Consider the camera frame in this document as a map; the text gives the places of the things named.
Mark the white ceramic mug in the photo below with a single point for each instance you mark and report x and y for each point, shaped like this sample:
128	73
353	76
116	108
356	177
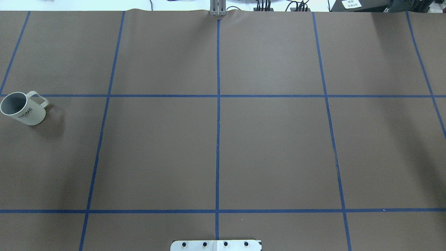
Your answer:
27	108

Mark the aluminium frame post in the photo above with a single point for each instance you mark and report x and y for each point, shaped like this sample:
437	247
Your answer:
218	8

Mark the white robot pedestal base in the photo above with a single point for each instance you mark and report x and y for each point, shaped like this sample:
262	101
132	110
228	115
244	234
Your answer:
217	245

